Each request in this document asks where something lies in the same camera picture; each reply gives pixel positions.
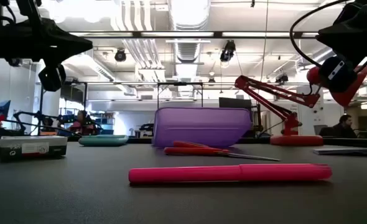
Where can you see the silver ceiling duct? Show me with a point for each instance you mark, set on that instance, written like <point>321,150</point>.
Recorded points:
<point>188,49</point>

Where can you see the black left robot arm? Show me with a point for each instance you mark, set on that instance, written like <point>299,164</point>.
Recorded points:
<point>28,9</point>

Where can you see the black ceiling spotlight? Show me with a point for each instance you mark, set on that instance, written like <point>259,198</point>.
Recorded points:
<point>227,51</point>
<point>282,78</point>
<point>120,56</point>

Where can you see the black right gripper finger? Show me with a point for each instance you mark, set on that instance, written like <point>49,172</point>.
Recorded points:
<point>345,39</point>

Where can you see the blue lit computer monitor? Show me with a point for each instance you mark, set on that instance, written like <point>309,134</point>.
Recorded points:
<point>3,109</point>

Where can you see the small dark eraser box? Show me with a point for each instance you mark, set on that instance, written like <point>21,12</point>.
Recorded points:
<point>31,152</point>

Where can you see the black background robot arm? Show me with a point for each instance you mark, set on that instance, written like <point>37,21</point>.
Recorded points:
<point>42,117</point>

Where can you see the teal dish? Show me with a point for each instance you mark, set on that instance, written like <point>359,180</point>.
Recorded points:
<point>102,141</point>

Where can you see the grey office chair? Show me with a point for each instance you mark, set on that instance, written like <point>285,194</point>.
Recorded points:
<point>319,129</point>

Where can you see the purple plastic pencil case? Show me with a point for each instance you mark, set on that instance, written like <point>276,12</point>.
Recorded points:
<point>202,127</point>

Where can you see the red desk lamp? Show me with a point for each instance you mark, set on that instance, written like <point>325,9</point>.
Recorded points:
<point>295,140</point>

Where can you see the white notepad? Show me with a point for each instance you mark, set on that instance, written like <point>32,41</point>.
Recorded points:
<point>342,151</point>

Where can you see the person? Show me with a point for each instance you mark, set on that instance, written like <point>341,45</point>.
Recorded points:
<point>81,126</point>
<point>342,130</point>

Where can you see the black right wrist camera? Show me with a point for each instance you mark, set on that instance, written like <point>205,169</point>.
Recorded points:
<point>336,74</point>

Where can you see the black overhead frame bar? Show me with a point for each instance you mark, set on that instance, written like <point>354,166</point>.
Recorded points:
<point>217,34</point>

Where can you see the blue storage shelf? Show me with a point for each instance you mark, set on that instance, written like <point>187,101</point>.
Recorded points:
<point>107,126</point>

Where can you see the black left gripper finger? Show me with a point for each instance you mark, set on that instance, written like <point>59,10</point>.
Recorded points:
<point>65,45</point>

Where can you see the black computer monitor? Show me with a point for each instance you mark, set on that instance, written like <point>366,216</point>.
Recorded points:
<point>233,102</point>

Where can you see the pink marker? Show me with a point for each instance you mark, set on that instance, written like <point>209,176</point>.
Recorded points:
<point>233,173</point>

